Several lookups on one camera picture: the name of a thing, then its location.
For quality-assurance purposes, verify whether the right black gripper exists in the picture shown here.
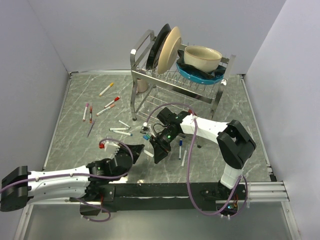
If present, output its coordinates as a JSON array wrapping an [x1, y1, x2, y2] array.
[[149, 128, 180, 165]]

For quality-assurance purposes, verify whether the teal cap marker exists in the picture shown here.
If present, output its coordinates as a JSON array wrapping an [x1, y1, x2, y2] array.
[[143, 149, 154, 158]]

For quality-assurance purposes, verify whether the dark blue cap marker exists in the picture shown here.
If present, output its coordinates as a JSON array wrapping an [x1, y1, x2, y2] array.
[[178, 139, 183, 160]]

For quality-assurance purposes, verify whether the grey cap marker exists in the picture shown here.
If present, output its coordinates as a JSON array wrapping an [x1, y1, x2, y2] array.
[[181, 149, 188, 167]]

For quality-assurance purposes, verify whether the orange cap marker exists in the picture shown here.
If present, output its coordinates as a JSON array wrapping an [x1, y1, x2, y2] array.
[[96, 103, 115, 117]]

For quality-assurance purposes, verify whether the red cap marker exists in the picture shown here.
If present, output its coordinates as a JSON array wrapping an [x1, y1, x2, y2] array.
[[104, 96, 121, 108]]

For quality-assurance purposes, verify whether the dark red marker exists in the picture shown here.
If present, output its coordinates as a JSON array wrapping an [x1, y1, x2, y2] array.
[[89, 104, 93, 124]]

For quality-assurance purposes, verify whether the pink cap marker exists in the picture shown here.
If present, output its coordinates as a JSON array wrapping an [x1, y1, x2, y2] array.
[[82, 102, 89, 122]]

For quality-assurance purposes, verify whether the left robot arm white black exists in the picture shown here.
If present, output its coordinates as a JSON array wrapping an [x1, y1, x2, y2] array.
[[0, 141, 145, 212]]

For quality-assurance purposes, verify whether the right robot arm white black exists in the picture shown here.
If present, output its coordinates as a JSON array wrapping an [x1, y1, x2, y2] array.
[[149, 107, 257, 199]]

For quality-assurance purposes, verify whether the pink cup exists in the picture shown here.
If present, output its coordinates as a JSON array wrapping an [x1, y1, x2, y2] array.
[[136, 78, 149, 94]]

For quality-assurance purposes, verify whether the stainless steel dish rack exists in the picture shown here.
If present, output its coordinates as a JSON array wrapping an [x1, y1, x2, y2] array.
[[130, 29, 236, 121]]

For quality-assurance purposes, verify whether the blue dotted dish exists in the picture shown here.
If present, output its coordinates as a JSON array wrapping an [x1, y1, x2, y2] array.
[[176, 64, 224, 85]]

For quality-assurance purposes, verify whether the yellow cap marker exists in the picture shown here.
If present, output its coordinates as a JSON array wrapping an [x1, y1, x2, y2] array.
[[99, 82, 114, 97]]

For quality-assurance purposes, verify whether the black base beam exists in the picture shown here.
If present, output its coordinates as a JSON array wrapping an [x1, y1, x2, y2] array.
[[79, 182, 248, 217]]

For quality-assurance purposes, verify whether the beige plate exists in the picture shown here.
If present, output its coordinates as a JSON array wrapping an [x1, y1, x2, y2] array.
[[157, 26, 182, 75]]

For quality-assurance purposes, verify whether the cream ceramic bowl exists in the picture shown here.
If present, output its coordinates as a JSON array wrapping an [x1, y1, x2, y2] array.
[[183, 45, 223, 73]]

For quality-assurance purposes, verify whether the black plate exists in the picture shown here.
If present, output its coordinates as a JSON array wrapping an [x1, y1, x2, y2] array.
[[146, 23, 172, 70]]

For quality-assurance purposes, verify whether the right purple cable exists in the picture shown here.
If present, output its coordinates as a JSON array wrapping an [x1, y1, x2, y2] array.
[[143, 102, 248, 217]]

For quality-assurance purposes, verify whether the aluminium rail frame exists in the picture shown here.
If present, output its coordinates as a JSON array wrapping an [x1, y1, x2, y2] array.
[[246, 181, 290, 206]]

